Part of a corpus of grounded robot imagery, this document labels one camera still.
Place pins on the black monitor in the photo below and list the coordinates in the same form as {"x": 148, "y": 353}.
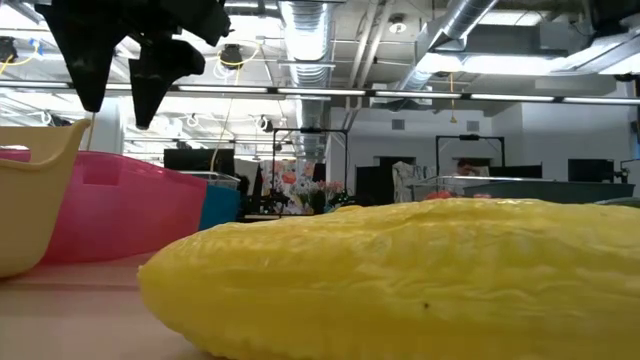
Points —
{"x": 590, "y": 170}
{"x": 197, "y": 160}

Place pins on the person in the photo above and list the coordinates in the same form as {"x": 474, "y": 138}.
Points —
{"x": 467, "y": 167}

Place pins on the yellow corn cob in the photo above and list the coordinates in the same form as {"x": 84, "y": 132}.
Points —
{"x": 400, "y": 280}

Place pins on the teal plastic bin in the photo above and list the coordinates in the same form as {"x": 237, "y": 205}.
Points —
{"x": 550, "y": 192}

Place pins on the colourful floral cloth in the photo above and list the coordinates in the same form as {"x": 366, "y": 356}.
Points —
{"x": 287, "y": 180}

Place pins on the blue plastic bin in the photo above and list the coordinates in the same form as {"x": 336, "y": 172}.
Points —
{"x": 220, "y": 205}

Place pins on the clear plastic bin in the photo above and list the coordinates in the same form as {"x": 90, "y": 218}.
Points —
{"x": 220, "y": 179}
{"x": 420, "y": 187}

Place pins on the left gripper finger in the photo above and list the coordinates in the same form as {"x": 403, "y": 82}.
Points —
{"x": 160, "y": 65}
{"x": 90, "y": 45}

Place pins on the overhead light bar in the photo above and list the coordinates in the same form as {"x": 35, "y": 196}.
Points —
{"x": 225, "y": 89}

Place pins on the white patterned cloth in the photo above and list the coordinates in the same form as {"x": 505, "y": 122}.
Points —
{"x": 406, "y": 175}

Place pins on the black ceiling camera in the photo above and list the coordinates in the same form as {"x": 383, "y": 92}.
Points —
{"x": 6, "y": 50}
{"x": 231, "y": 56}

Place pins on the red plastic bin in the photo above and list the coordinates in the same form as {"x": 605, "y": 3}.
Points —
{"x": 125, "y": 210}

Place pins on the black panel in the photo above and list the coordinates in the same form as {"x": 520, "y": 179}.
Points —
{"x": 375, "y": 185}

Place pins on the black frame rig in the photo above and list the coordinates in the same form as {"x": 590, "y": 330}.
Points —
{"x": 310, "y": 130}
{"x": 470, "y": 136}

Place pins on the silver spiral air duct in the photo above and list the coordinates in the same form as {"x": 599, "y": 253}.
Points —
{"x": 305, "y": 45}
{"x": 460, "y": 20}

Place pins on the yellow plastic bin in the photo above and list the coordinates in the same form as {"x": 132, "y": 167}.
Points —
{"x": 30, "y": 215}

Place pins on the red mesh bag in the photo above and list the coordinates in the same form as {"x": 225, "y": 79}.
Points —
{"x": 439, "y": 195}

